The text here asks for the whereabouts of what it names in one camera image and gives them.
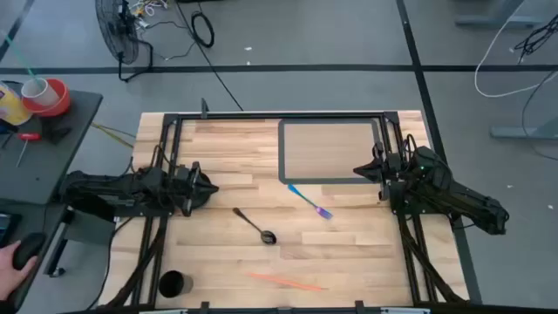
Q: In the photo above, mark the green straw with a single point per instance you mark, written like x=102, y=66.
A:
x=19, y=54

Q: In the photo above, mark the yellow container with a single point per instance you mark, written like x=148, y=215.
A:
x=11, y=107

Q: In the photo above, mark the red bowl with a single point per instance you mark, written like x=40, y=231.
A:
x=59, y=104

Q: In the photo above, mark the person's hand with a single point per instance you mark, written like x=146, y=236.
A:
x=11, y=275

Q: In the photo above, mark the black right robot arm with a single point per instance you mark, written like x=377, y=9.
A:
x=449, y=192

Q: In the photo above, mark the black cup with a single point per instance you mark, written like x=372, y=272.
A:
x=173, y=284

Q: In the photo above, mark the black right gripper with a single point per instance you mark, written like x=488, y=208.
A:
x=390, y=168

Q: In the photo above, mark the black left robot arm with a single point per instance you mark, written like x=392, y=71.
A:
x=113, y=187

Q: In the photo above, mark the grey-bordered placemat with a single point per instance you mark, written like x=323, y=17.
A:
x=328, y=150

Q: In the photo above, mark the black spoon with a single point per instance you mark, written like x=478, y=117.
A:
x=257, y=227

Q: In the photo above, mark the small black stand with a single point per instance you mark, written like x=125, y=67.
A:
x=56, y=131

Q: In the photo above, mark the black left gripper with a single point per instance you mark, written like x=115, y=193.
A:
x=185, y=183

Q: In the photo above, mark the black floor fan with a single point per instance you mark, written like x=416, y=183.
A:
x=118, y=32

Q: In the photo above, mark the orange chopstick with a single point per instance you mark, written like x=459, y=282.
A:
x=285, y=282

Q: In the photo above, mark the grey side table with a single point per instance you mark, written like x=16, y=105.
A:
x=48, y=165

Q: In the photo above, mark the black aluminium table frame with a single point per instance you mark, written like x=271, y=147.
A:
x=279, y=116

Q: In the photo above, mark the blue purple fork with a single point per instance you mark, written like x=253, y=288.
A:
x=310, y=202

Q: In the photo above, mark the grey desk foot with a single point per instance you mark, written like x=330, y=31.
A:
x=523, y=132
x=497, y=19

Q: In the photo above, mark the dark tablet screen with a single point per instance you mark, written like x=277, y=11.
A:
x=6, y=227

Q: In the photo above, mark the black computer mouse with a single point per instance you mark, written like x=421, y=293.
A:
x=28, y=249

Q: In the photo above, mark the white paper cup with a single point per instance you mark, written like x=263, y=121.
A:
x=38, y=92

